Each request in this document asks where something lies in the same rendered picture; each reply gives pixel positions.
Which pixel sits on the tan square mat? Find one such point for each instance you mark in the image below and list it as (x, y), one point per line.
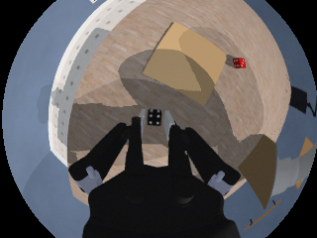
(186, 62)

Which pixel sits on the red die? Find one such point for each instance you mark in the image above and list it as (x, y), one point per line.
(239, 63)

